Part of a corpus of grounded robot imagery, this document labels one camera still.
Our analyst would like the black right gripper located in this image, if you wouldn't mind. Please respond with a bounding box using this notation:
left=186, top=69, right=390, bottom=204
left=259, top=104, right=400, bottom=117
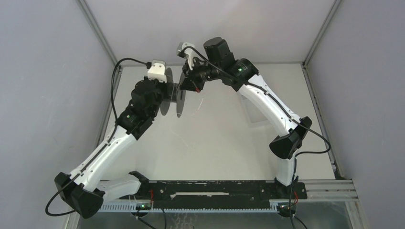
left=180, top=56, right=223, bottom=92

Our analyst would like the white beaded cable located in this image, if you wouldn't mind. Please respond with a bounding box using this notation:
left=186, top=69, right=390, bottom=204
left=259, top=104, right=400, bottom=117
left=169, top=85, right=205, bottom=149

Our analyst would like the dark grey perforated spool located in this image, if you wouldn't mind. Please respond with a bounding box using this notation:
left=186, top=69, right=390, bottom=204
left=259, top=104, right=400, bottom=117
left=160, top=68, right=186, bottom=118

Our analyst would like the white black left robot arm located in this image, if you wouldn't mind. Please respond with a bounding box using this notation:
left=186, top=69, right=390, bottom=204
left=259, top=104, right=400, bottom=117
left=53, top=78, right=178, bottom=219

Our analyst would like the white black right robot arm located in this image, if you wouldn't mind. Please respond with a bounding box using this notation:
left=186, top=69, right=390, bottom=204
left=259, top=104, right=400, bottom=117
left=177, top=37, right=312, bottom=198

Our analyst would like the clear plastic two-compartment tray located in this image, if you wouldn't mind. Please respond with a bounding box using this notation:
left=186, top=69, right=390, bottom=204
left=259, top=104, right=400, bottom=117
left=238, top=94, right=272, bottom=128

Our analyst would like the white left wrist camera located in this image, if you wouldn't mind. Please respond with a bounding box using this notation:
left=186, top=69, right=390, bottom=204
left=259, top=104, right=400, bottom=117
left=147, top=60, right=167, bottom=83

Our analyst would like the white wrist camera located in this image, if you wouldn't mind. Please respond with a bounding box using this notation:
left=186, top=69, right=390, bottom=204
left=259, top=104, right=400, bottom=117
left=147, top=60, right=167, bottom=83
left=176, top=42, right=198, bottom=70

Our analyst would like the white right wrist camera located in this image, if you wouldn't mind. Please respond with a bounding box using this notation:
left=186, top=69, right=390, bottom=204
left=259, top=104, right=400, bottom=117
left=176, top=42, right=198, bottom=70

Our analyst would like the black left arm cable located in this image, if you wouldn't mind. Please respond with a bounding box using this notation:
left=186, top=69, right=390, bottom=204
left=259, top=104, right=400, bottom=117
left=44, top=58, right=152, bottom=217

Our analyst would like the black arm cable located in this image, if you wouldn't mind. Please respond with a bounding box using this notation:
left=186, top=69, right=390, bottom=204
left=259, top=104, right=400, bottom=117
left=44, top=58, right=152, bottom=217
left=179, top=46, right=332, bottom=229

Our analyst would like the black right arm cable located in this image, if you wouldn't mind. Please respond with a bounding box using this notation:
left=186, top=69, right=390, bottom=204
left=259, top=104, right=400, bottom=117
left=179, top=46, right=332, bottom=229

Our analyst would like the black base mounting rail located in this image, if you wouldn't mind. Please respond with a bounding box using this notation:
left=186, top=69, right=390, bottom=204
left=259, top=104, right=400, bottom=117
left=122, top=171, right=308, bottom=208

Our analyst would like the white slotted cable duct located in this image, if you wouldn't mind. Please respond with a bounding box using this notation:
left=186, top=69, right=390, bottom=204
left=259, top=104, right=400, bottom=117
left=98, top=201, right=288, bottom=213

